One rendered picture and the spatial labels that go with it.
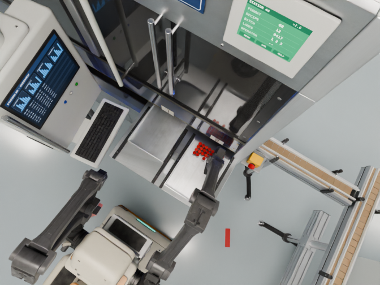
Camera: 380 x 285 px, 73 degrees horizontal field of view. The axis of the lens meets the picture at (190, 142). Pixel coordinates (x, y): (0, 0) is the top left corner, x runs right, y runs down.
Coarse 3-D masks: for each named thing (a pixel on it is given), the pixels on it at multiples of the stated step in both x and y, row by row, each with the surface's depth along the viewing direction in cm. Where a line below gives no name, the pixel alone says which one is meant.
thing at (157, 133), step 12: (156, 108) 168; (144, 120) 166; (156, 120) 166; (168, 120) 166; (180, 120) 167; (132, 132) 160; (144, 132) 164; (156, 132) 164; (168, 132) 164; (180, 132) 165; (144, 144) 162; (156, 144) 162; (168, 144) 162; (156, 156) 160
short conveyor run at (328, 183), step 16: (272, 144) 161; (272, 160) 158; (288, 160) 154; (304, 160) 157; (304, 176) 156; (320, 176) 157; (336, 176) 153; (320, 192) 163; (336, 192) 155; (352, 192) 158
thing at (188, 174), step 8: (192, 144) 163; (192, 152) 162; (184, 160) 160; (192, 160) 161; (200, 160) 161; (224, 160) 162; (176, 168) 159; (184, 168) 159; (192, 168) 159; (200, 168) 160; (224, 168) 157; (176, 176) 158; (184, 176) 158; (192, 176) 158; (200, 176) 158; (168, 184) 156; (176, 184) 156; (184, 184) 156; (192, 184) 157; (200, 184) 157; (176, 192) 152; (184, 192) 155
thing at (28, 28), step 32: (32, 32) 103; (64, 32) 120; (0, 64) 96; (32, 64) 108; (64, 64) 128; (0, 96) 100; (32, 96) 116; (64, 96) 140; (96, 96) 174; (32, 128) 126; (64, 128) 153
